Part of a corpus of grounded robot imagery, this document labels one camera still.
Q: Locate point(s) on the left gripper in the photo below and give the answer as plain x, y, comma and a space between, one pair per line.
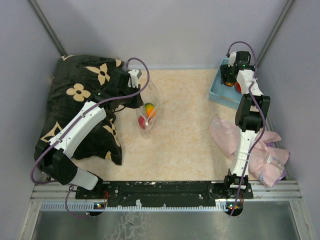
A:
136, 103

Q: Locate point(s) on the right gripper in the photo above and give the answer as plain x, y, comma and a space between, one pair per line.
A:
224, 70

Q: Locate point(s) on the clear dotted zip bag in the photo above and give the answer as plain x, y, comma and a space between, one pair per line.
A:
149, 94

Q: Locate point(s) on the green orange toy mango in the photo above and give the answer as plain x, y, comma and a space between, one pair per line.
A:
150, 110

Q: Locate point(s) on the red toy apple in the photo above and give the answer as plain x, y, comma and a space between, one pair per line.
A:
143, 122

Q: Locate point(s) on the yellow toy lemon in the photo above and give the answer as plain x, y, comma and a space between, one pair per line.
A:
229, 84

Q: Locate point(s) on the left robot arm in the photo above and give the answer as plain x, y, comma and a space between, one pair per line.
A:
54, 157

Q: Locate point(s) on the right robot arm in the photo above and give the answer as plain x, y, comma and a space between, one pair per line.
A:
250, 115

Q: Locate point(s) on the red toy pepper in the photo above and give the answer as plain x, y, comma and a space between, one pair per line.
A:
238, 87

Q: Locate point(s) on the blue plastic basket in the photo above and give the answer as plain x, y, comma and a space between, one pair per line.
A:
229, 96

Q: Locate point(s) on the black floral pillow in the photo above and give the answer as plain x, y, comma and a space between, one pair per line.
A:
75, 79

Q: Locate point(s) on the pink cloth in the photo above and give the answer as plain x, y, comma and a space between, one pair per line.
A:
268, 163

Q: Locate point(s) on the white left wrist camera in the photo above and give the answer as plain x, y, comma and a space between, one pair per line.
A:
133, 81

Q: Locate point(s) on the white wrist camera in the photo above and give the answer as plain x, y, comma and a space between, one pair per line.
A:
232, 59
133, 81

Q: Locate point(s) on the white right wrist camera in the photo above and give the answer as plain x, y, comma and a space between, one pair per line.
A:
232, 59

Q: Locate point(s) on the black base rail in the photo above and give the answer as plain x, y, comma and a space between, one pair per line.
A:
170, 194

